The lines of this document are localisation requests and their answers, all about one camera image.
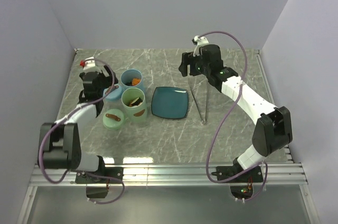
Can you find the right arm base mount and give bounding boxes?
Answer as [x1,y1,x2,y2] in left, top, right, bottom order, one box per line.
[212,165,267,202]

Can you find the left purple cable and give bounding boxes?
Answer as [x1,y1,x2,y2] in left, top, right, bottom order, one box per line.
[37,59,125,204]

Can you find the purple cable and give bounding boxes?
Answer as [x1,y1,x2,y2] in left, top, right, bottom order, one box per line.
[37,59,125,204]
[198,31,268,202]

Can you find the teal square plate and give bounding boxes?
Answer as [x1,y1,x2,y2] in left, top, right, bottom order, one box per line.
[151,86,189,120]

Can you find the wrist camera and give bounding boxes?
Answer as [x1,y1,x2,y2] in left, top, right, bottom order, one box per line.
[80,57,101,73]
[192,35,209,57]

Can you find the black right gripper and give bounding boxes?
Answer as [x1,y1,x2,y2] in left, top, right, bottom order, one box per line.
[178,51,211,77]

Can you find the blue canister lid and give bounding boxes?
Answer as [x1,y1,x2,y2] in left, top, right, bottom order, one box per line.
[105,84,123,102]

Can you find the orange fried chicken piece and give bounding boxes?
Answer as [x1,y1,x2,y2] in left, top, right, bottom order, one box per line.
[132,78,141,86]

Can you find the metal tongs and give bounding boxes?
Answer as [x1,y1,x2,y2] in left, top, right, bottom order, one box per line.
[187,77,209,126]

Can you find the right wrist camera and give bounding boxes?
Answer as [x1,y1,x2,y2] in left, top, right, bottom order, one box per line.
[192,35,209,57]

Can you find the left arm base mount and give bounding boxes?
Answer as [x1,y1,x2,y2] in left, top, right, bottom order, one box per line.
[75,167,125,205]

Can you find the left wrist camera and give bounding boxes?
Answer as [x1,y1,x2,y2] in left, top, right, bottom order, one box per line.
[80,57,101,73]

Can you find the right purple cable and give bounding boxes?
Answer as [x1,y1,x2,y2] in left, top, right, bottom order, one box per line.
[198,31,268,202]

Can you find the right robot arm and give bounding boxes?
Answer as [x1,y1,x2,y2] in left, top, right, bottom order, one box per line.
[179,44,293,182]

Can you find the blue cylindrical canister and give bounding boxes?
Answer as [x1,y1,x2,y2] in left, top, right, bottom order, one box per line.
[121,69,145,93]

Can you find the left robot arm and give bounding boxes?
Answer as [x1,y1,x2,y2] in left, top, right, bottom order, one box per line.
[37,64,118,184]

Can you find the green cylindrical canister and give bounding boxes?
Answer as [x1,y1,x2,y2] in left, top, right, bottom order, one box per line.
[121,88,147,123]

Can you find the green canister lid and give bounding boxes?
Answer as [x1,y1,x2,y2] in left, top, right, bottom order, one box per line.
[102,109,126,130]

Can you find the sushi roll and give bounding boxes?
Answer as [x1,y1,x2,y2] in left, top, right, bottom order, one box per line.
[128,97,143,107]

